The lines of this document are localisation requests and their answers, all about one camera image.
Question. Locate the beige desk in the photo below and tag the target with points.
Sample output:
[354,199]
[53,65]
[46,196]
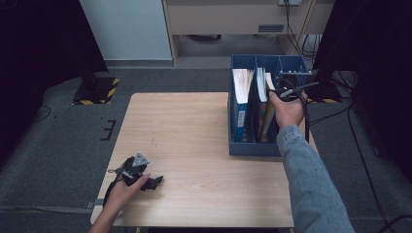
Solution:
[226,19]

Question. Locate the striped black stand base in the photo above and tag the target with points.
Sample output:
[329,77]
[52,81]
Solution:
[97,92]
[325,93]

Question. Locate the yellow book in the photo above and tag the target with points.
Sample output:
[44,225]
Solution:
[268,121]

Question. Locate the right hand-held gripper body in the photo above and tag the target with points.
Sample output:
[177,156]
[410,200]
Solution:
[291,85]

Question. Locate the white cabinet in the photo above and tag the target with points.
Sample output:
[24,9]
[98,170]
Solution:
[129,29]

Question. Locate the grey tape piece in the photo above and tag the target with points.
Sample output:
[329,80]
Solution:
[94,204]

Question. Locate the white power strip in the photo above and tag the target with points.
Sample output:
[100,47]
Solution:
[290,2]

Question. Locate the blue plastic file rack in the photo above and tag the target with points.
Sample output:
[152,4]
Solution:
[246,149]

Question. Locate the person's left hand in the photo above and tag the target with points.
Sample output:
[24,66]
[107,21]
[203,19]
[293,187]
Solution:
[120,195]

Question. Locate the black curtain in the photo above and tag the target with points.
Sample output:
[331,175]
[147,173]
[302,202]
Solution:
[39,48]
[372,32]

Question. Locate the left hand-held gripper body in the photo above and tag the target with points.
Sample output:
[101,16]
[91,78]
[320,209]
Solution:
[134,173]

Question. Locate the blue book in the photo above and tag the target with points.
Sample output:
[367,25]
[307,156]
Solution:
[241,123]

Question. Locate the teal illustrated book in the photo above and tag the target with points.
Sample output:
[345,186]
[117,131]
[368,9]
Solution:
[260,87]

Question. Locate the person's right hand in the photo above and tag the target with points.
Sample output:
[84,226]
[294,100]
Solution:
[290,113]

